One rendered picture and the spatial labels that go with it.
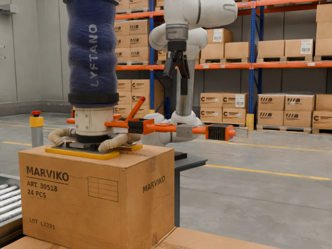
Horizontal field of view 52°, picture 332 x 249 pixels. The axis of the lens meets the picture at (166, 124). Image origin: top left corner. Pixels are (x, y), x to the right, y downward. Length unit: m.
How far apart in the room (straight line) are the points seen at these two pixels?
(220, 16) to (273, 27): 8.47
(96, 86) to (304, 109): 7.14
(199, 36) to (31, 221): 1.25
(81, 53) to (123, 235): 0.76
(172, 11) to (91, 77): 0.44
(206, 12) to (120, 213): 0.84
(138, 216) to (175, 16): 0.79
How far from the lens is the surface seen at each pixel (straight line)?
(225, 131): 1.27
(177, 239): 1.64
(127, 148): 1.57
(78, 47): 1.51
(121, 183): 1.33
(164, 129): 1.37
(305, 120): 8.35
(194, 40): 1.90
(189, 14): 1.36
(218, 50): 8.78
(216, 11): 1.38
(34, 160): 1.63
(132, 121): 1.42
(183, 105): 2.09
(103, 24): 1.52
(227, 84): 10.04
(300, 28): 9.75
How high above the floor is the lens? 1.28
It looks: 8 degrees down
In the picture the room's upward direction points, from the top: straight up
